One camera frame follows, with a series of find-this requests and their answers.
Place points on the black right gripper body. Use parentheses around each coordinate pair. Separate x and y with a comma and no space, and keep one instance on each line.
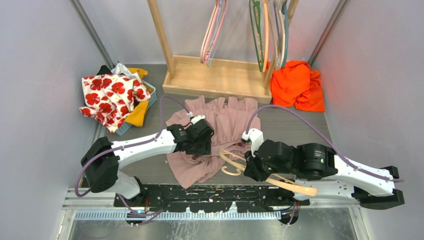
(262,170)

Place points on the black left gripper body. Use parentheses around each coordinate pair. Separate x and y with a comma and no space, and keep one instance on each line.
(201,147)

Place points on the pink pleated skirt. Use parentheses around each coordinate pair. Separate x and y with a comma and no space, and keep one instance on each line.
(229,118)

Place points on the beige plastic hanger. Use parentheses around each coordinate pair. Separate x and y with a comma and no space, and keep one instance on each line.
(252,171)

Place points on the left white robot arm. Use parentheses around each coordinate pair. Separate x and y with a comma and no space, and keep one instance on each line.
(102,164)

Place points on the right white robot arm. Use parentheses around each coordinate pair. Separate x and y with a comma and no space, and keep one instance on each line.
(319,167)

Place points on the wooden hanger rack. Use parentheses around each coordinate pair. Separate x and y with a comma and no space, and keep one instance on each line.
(225,78)

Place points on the pink hanger on rack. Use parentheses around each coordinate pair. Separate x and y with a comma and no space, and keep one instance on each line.
(210,33)

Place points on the cream hanger on rack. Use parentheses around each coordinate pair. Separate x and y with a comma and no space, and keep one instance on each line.
(277,20)

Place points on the light blue hanger on rack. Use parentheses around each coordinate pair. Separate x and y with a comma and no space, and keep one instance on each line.
(215,43)

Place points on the peach hanger on rack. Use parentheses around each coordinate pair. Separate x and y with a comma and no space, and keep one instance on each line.
(265,35)

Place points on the teal hanger on rack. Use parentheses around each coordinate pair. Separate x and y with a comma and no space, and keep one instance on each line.
(285,12)

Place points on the blue plastic basket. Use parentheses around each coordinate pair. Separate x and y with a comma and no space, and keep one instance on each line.
(153,98)

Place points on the yellow garment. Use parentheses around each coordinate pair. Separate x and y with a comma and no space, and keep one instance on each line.
(137,116)

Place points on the orange garment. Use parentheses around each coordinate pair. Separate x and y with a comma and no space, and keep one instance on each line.
(297,85)

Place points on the red poppy print garment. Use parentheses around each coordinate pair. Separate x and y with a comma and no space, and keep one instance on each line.
(110,98)

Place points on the black garment in basket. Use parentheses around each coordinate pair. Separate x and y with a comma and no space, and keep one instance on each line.
(104,70)

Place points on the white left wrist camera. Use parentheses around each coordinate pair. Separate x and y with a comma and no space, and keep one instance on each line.
(193,119)

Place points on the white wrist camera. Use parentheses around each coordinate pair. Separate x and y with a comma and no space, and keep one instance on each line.
(255,137)
(193,119)

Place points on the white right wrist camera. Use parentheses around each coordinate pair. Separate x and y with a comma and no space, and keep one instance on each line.
(255,137)

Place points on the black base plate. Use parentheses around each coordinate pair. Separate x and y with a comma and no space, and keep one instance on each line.
(212,198)

